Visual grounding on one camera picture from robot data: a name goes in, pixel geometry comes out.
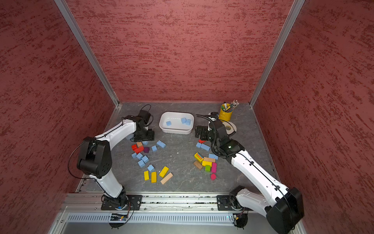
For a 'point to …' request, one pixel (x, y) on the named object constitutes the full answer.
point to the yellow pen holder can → (225, 112)
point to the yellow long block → (164, 171)
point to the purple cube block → (146, 149)
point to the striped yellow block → (198, 157)
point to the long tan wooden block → (166, 178)
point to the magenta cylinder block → (213, 177)
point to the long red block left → (139, 149)
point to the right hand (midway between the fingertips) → (201, 130)
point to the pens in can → (229, 108)
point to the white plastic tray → (176, 123)
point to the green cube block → (207, 167)
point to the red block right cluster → (201, 141)
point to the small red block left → (134, 146)
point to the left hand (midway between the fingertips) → (146, 141)
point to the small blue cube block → (168, 123)
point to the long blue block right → (205, 146)
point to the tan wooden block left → (139, 144)
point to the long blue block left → (161, 144)
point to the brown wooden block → (198, 165)
